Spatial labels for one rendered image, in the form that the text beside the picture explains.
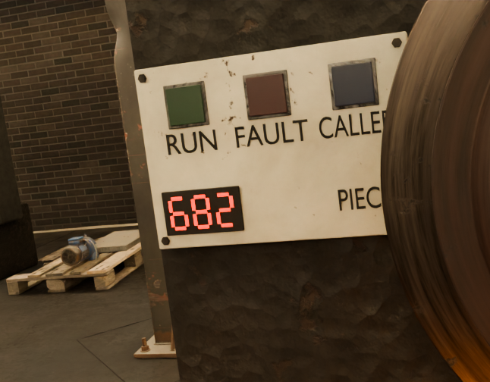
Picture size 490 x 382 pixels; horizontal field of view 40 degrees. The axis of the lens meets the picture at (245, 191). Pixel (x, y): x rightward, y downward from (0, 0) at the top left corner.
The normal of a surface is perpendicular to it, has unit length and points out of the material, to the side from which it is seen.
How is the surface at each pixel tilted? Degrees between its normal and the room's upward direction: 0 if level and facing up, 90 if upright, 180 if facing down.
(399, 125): 90
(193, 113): 90
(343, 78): 90
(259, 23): 90
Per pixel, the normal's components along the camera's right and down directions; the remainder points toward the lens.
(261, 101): -0.26, 0.16
